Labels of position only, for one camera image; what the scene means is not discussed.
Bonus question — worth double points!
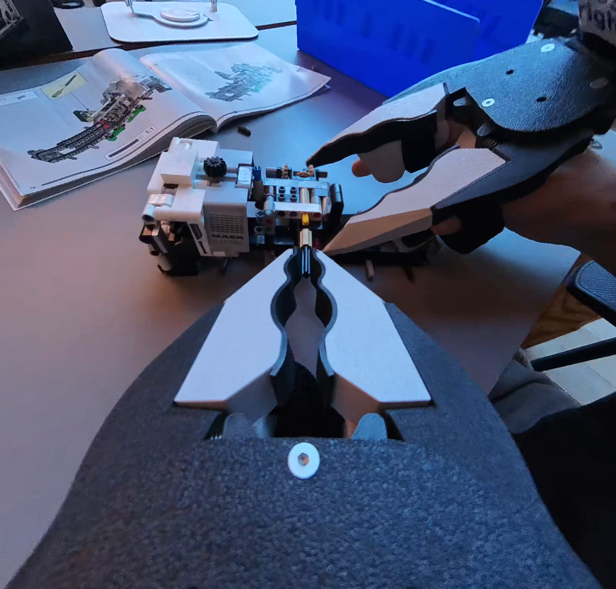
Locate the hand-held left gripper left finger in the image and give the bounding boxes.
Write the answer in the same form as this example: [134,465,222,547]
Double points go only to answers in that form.
[174,248,309,438]

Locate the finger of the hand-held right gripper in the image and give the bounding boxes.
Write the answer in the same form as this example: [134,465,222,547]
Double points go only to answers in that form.
[306,82,477,171]
[322,145,513,256]

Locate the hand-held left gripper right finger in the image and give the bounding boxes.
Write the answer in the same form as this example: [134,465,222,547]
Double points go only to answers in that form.
[308,249,431,438]

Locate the lego truck model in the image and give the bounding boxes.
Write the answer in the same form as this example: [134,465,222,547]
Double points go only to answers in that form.
[140,136,443,282]

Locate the person's right forearm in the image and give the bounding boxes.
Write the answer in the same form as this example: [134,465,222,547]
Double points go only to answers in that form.
[570,148,616,262]

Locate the lego set box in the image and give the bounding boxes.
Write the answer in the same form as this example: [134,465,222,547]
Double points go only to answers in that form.
[0,0,73,65]

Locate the person's right hand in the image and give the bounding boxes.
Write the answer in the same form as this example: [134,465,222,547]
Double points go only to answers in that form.
[351,139,573,257]

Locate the blue plastic bin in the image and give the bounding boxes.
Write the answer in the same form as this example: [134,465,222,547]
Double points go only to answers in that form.
[294,0,544,98]

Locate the person's grey trousers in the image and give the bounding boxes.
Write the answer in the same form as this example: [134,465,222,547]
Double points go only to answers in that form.
[488,348,583,436]

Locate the black office chair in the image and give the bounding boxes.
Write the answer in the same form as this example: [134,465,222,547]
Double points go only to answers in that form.
[529,262,616,373]

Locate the person's black shirt torso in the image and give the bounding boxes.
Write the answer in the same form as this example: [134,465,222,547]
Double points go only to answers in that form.
[510,396,616,589]

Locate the open instruction booklet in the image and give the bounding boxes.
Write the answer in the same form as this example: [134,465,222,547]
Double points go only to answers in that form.
[0,42,332,212]

